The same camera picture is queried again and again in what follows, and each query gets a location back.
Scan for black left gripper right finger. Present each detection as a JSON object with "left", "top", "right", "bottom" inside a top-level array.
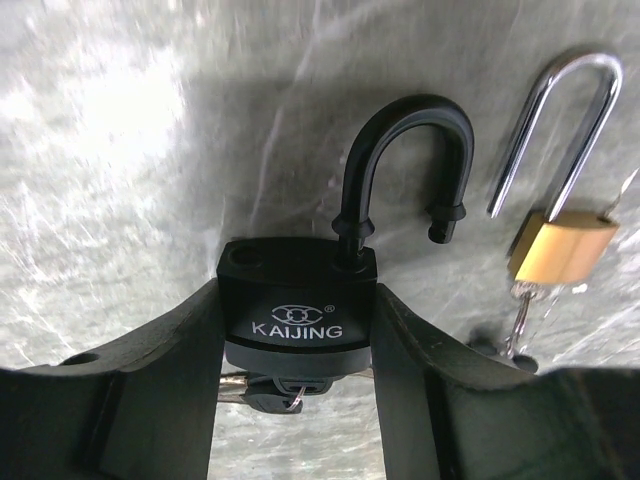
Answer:
[{"left": 371, "top": 285, "right": 639, "bottom": 479}]

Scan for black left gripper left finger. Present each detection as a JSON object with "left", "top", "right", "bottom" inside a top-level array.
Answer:
[{"left": 1, "top": 281, "right": 225, "bottom": 479}]

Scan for black-headed keys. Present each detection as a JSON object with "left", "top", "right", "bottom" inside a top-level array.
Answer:
[{"left": 217, "top": 372, "right": 374, "bottom": 416}]

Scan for black-headed key bunch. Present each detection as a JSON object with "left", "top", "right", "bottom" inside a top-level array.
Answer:
[{"left": 467, "top": 179, "right": 620, "bottom": 373}]

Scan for black Kaijing padlock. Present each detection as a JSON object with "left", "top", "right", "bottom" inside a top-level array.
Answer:
[{"left": 216, "top": 94, "right": 474, "bottom": 381}]

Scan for brass padlock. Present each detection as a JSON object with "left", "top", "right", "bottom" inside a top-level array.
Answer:
[{"left": 487, "top": 47, "right": 623, "bottom": 285}]

